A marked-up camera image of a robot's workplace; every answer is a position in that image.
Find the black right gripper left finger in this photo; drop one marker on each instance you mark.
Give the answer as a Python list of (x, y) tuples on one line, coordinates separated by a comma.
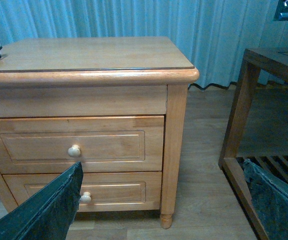
[(47, 214)]

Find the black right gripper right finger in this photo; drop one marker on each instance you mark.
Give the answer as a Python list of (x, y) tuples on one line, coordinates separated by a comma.
[(269, 198)]

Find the round drawer knob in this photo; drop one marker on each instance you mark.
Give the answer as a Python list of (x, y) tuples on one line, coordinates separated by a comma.
[(74, 151), (86, 198)]

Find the wooden drawer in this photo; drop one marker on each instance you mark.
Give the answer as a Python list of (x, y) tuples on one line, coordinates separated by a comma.
[(108, 144), (124, 191)]

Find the dark wooden side table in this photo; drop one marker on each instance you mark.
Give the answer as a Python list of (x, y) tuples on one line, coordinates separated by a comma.
[(275, 62)]

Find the light wooden nightstand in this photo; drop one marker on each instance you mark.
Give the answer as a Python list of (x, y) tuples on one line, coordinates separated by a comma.
[(100, 77)]

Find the light blue curtain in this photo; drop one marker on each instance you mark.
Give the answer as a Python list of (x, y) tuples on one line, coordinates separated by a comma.
[(212, 34)]

